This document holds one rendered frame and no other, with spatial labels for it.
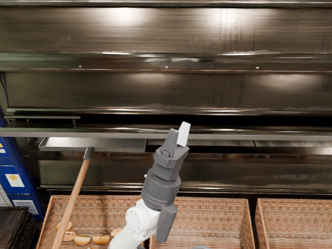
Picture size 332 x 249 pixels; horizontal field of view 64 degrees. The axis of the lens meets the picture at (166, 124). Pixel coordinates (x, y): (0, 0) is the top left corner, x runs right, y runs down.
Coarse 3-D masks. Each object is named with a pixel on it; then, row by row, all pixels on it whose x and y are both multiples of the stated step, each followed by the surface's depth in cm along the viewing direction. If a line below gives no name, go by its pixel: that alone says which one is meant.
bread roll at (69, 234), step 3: (66, 231) 160; (69, 231) 160; (72, 231) 161; (66, 234) 159; (69, 234) 159; (72, 234) 160; (75, 234) 161; (66, 237) 158; (69, 237) 159; (72, 237) 159; (63, 240) 159; (66, 240) 159; (69, 240) 159
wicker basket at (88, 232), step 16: (48, 208) 151; (64, 208) 159; (80, 208) 159; (96, 208) 159; (112, 208) 159; (128, 208) 158; (48, 224) 151; (80, 224) 164; (96, 224) 163; (112, 224) 164; (48, 240) 150
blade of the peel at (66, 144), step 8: (40, 144) 138; (48, 144) 142; (56, 144) 142; (64, 144) 142; (72, 144) 142; (80, 144) 142; (88, 144) 142; (96, 144) 142; (104, 144) 142; (112, 144) 142; (120, 144) 142; (128, 144) 142; (136, 144) 142; (144, 144) 139
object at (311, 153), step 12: (36, 144) 142; (72, 156) 141; (96, 156) 140; (108, 156) 140; (120, 156) 140; (132, 156) 140; (144, 156) 139; (192, 156) 139; (204, 156) 138; (216, 156) 138; (228, 156) 138; (240, 156) 138; (252, 156) 138; (264, 156) 138; (276, 156) 137; (288, 156) 137; (300, 156) 137; (312, 156) 137; (324, 156) 137
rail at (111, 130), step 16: (0, 128) 112; (16, 128) 112; (32, 128) 112; (48, 128) 112; (64, 128) 111; (80, 128) 111; (96, 128) 111; (112, 128) 111; (128, 128) 111; (144, 128) 111; (160, 128) 111; (176, 128) 111; (192, 128) 112; (208, 128) 112; (224, 128) 112
